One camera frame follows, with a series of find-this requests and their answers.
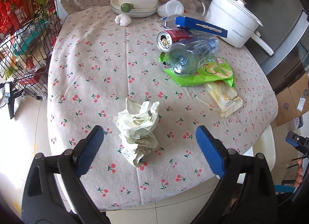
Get small green fruit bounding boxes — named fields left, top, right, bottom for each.
left=121, top=3, right=133, bottom=13

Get white plastic trash bin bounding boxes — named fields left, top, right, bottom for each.
left=244, top=125, right=276, bottom=171

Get stacked white bowls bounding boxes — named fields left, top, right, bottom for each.
left=110, top=0, right=159, bottom=18

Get white tissue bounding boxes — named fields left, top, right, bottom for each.
left=113, top=98, right=160, bottom=167

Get white electric cooking pot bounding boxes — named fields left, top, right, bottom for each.
left=205, top=0, right=274, bottom=56

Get cherry print tablecloth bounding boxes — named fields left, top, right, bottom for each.
left=47, top=0, right=278, bottom=210

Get green onion rings bag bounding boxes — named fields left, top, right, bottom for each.
left=159, top=53, right=235, bottom=87

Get red drink can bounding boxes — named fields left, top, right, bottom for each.
left=157, top=29, right=193, bottom=53

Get blue plastic stool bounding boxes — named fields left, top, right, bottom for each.
left=274, top=185, right=295, bottom=193

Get black wire snack rack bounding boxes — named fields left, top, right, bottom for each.
left=0, top=0, right=61, bottom=99

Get small dark box on floor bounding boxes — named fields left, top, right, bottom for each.
left=294, top=116, right=303, bottom=129

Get cream snack wrapper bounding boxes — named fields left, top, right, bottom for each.
left=204, top=81, right=243, bottom=118

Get dark grey refrigerator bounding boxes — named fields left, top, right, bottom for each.
left=245, top=0, right=308, bottom=94

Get clear plastic water bottle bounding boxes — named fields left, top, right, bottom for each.
left=163, top=35, right=219, bottom=76

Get garlic bulb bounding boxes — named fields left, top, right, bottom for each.
left=115, top=13, right=132, bottom=27

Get lower cardboard box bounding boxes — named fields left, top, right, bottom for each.
left=275, top=73, right=308, bottom=126

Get person's right hand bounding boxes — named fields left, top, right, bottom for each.
left=294, top=159, right=303, bottom=188

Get blue biscuit stick box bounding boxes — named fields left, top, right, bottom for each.
left=159, top=15, right=228, bottom=38

